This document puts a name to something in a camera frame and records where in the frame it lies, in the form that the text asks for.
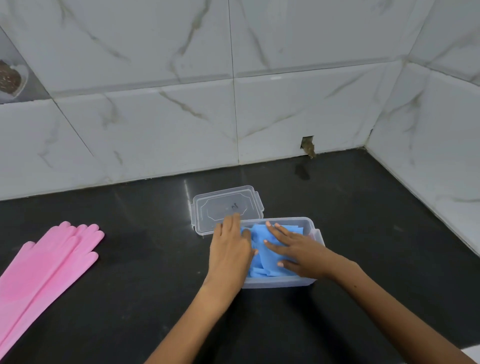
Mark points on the pink rubber glove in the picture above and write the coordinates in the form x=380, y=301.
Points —
x=26, y=281
x=88, y=258

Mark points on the person's right hand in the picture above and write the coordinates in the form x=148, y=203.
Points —
x=311, y=258

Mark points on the clear plastic box lid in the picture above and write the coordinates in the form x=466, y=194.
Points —
x=213, y=210

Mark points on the person's right forearm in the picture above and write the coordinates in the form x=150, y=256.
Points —
x=397, y=311

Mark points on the clear plastic box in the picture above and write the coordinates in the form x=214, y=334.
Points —
x=277, y=283

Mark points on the person's left forearm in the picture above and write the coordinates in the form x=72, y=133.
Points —
x=191, y=326

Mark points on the person's left hand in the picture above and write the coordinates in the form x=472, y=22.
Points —
x=228, y=258

